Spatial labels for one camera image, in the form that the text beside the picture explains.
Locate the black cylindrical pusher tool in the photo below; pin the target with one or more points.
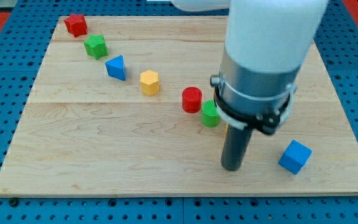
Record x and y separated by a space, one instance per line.
235 145

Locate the yellow heart block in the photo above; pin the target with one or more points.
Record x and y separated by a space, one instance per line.
226 128

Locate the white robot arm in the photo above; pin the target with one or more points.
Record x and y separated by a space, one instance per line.
265 46

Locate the green cylinder block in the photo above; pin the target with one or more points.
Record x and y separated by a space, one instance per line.
210 116

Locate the blue cube block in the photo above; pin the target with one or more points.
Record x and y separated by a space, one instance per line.
295 157

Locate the red cylinder block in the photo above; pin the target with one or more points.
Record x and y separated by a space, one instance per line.
191 99

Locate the yellow hexagon block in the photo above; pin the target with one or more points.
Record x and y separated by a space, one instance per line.
149 82

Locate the wooden board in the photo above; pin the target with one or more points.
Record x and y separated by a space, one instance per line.
83 134

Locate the blue triangle block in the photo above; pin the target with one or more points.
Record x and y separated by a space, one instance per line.
116 68

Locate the green star block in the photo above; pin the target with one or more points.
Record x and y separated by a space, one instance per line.
95 46

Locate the red star block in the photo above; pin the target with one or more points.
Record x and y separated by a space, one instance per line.
76 25

